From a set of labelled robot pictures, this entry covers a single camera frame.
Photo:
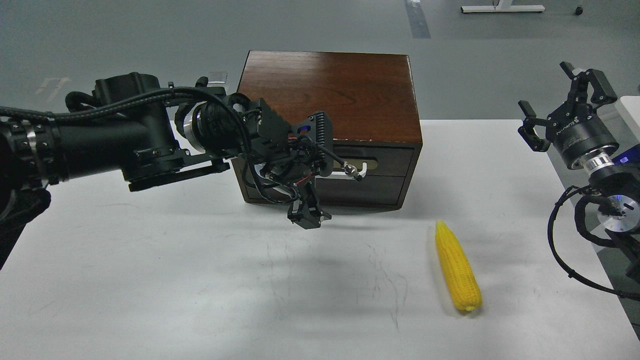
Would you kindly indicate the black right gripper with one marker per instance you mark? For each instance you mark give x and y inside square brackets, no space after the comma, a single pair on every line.
[578,130]

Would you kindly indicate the white furniture with caster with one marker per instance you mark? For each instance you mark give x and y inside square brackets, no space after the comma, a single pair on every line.
[628,107]

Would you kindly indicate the yellow corn cob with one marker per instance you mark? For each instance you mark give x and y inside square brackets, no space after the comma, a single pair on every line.
[458,274]

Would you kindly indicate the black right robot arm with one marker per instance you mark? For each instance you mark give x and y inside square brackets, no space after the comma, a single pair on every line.
[607,212]

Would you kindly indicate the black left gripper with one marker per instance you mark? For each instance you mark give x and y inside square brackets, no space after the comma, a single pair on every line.
[284,159]

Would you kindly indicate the white table leg base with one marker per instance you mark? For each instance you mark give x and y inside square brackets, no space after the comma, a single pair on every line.
[503,6]

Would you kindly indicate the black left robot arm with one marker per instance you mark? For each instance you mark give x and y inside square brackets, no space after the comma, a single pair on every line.
[156,136]

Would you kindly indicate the brown wooden drawer cabinet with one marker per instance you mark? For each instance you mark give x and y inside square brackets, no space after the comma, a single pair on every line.
[369,98]

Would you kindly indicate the dark drawer with white handle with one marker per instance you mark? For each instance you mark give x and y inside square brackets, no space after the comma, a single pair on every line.
[394,161]

